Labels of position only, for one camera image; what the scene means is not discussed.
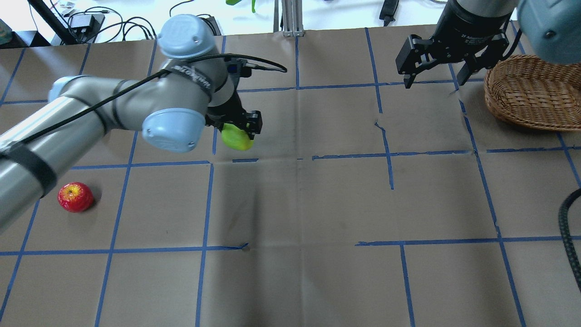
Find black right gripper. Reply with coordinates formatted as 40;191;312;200
395;5;511;89

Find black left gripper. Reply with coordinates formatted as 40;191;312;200
205;93;263;139

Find green apple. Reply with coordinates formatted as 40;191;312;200
221;124;254;151

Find dark red apple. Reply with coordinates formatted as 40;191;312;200
57;182;95;213

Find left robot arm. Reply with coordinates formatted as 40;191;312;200
0;14;263;231

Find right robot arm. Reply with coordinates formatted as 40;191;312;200
395;0;581;89

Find wicker basket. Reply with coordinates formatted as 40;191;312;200
484;54;581;132

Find black power adapter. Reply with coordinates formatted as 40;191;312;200
379;0;399;27

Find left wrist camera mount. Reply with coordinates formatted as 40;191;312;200
224;57;252;80

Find aluminium frame post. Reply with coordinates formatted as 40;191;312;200
272;0;305;37

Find black braided cable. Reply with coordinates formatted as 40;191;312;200
557;187;581;293

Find black cables on desk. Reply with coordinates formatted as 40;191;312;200
27;0;223;46

